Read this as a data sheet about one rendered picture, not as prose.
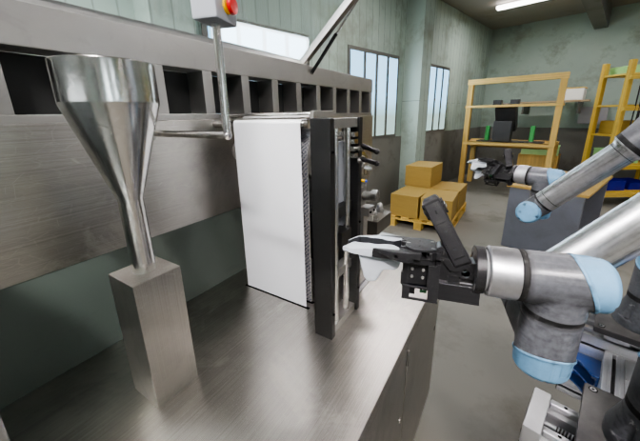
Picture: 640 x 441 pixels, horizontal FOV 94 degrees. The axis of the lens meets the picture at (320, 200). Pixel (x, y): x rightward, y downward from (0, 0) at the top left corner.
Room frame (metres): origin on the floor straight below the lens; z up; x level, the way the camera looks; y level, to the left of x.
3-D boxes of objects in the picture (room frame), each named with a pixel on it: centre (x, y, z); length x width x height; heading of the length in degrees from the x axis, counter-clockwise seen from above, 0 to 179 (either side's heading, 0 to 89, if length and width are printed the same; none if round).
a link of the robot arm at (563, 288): (0.37, -0.34, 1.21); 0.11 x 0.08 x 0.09; 71
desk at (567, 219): (3.28, -2.73, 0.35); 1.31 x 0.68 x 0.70; 130
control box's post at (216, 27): (0.62, 0.18, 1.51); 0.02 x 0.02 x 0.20
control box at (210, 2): (0.62, 0.18, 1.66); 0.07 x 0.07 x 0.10; 75
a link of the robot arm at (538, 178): (1.10, -0.85, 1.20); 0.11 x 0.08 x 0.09; 33
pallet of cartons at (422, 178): (4.09, -1.57, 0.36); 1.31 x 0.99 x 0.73; 135
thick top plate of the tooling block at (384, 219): (1.30, -0.10, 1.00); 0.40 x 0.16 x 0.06; 57
